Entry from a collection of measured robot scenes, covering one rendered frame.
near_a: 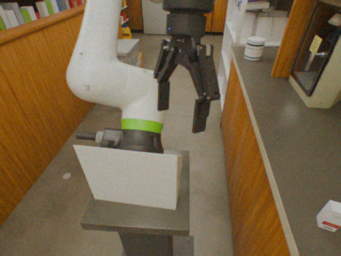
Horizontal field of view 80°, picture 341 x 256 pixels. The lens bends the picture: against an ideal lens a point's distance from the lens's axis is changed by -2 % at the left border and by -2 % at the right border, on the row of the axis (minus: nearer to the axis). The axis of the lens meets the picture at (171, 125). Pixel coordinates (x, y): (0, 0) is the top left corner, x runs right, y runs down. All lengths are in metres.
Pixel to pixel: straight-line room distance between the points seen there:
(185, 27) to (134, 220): 0.53
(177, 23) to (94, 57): 0.25
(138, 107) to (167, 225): 0.35
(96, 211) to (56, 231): 1.18
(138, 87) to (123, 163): 0.21
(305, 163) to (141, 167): 0.63
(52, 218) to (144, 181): 1.43
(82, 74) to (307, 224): 0.74
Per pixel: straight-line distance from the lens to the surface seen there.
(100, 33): 0.62
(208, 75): 0.37
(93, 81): 0.55
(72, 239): 1.81
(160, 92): 0.50
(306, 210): 0.79
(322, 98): 1.30
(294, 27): 1.50
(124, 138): 0.59
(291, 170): 0.88
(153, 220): 0.67
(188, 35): 0.40
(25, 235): 1.98
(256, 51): 1.78
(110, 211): 0.70
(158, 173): 0.55
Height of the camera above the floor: 1.53
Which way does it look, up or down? 38 degrees down
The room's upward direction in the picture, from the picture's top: straight up
